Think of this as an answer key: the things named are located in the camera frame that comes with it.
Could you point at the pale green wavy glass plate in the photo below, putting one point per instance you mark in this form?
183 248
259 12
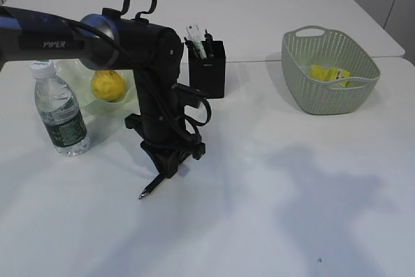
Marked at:
79 79

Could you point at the yellow white waste paper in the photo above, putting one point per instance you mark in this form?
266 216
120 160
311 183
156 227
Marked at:
327 74

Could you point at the black pen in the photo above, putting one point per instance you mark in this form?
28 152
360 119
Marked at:
192 50
209 41
152 186

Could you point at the transparent plastic ruler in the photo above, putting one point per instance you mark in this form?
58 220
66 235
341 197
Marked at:
193 33

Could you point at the black square pen holder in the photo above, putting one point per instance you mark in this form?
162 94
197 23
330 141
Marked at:
209 75

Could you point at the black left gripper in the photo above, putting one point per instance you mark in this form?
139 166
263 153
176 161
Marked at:
167 149

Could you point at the green woven plastic basket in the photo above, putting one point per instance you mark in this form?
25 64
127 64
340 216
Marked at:
311 45

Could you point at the yellow pear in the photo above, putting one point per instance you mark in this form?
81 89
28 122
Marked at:
108 85

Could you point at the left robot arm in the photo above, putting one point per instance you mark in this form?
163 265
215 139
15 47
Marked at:
152 52

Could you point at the clear plastic water bottle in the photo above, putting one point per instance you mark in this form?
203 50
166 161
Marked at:
59 110

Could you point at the green utility knife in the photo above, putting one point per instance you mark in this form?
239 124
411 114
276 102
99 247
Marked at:
200 48

